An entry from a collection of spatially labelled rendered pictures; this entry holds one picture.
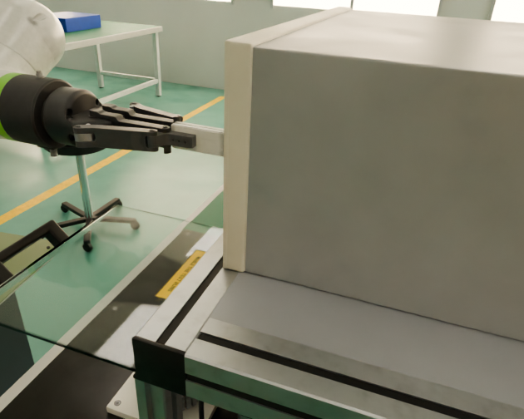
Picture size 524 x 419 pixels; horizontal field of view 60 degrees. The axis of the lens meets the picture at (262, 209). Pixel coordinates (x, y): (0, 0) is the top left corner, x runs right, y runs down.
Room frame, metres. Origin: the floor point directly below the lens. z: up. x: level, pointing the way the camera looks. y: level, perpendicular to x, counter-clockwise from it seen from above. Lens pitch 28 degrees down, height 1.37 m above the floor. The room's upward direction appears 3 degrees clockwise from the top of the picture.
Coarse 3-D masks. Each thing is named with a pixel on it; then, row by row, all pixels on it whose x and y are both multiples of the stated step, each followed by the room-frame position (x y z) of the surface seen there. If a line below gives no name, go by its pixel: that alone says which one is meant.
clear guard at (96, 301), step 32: (96, 224) 0.50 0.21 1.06; (128, 224) 0.50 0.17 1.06; (160, 224) 0.50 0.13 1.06; (192, 224) 0.51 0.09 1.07; (64, 256) 0.42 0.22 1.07; (96, 256) 0.43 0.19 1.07; (128, 256) 0.43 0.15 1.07; (160, 256) 0.43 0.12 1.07; (0, 288) 0.36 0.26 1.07; (32, 288) 0.36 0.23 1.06; (64, 288) 0.37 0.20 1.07; (96, 288) 0.37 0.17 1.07; (128, 288) 0.37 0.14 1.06; (160, 288) 0.37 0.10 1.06; (0, 320) 0.32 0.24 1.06; (32, 320) 0.32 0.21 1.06; (64, 320) 0.32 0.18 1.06; (96, 320) 0.32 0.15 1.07; (128, 320) 0.32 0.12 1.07; (96, 352) 0.28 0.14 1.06; (128, 352) 0.28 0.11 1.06
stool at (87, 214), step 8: (64, 152) 2.04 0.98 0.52; (72, 152) 2.05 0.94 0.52; (80, 152) 2.06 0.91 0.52; (88, 152) 2.08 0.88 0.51; (80, 160) 2.19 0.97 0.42; (80, 168) 2.19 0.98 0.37; (80, 176) 2.19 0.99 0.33; (80, 184) 2.20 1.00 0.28; (88, 192) 2.20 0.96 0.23; (88, 200) 2.20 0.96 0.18; (112, 200) 2.42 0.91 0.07; (120, 200) 2.46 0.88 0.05; (64, 208) 2.36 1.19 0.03; (72, 208) 2.30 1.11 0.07; (88, 208) 2.19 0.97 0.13; (104, 208) 2.32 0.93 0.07; (80, 216) 2.24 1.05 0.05; (88, 216) 2.19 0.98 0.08; (96, 216) 2.22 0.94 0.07; (64, 224) 2.12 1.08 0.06; (72, 224) 2.14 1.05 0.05
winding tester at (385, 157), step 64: (256, 64) 0.34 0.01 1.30; (320, 64) 0.33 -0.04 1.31; (384, 64) 0.31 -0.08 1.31; (448, 64) 0.31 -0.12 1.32; (512, 64) 0.33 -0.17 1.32; (256, 128) 0.34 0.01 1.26; (320, 128) 0.33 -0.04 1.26; (384, 128) 0.31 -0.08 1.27; (448, 128) 0.30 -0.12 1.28; (512, 128) 0.29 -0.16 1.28; (256, 192) 0.34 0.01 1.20; (320, 192) 0.32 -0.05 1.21; (384, 192) 0.31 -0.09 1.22; (448, 192) 0.30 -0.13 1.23; (512, 192) 0.28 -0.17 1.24; (256, 256) 0.34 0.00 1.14; (320, 256) 0.32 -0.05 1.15; (384, 256) 0.31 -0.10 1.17; (448, 256) 0.29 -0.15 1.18; (512, 256) 0.28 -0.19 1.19; (448, 320) 0.29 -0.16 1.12; (512, 320) 0.27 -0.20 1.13
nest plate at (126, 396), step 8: (128, 384) 0.49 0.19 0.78; (120, 392) 0.47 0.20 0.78; (128, 392) 0.47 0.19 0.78; (112, 400) 0.46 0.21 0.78; (120, 400) 0.46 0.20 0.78; (128, 400) 0.46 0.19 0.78; (136, 400) 0.46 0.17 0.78; (112, 408) 0.44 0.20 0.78; (120, 408) 0.44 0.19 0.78; (128, 408) 0.44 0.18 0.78; (136, 408) 0.44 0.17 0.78; (192, 408) 0.45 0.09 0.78; (208, 408) 0.45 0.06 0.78; (120, 416) 0.44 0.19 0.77; (128, 416) 0.43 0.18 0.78; (136, 416) 0.43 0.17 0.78; (184, 416) 0.43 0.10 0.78; (192, 416) 0.44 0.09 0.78; (208, 416) 0.44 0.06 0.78
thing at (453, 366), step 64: (192, 320) 0.28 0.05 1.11; (256, 320) 0.28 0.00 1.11; (320, 320) 0.28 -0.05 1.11; (384, 320) 0.29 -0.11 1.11; (192, 384) 0.24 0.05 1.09; (256, 384) 0.22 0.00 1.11; (320, 384) 0.22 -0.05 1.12; (384, 384) 0.22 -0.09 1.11; (448, 384) 0.22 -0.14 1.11; (512, 384) 0.23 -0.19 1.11
